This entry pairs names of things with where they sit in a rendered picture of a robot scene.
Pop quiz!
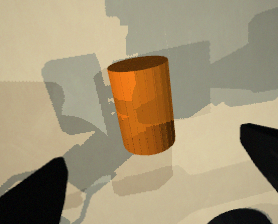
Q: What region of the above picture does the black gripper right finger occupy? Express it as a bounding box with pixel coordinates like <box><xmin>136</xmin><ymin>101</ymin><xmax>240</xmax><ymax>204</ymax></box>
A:
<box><xmin>240</xmin><ymin>123</ymin><xmax>278</xmax><ymax>192</ymax></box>

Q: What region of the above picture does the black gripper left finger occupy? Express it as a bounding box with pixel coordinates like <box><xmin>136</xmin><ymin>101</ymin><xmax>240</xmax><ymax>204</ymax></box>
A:
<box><xmin>0</xmin><ymin>157</ymin><xmax>69</xmax><ymax>224</ymax></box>

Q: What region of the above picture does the orange cylinder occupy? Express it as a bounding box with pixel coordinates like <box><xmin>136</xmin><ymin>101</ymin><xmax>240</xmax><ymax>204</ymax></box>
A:
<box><xmin>107</xmin><ymin>56</ymin><xmax>175</xmax><ymax>155</ymax></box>

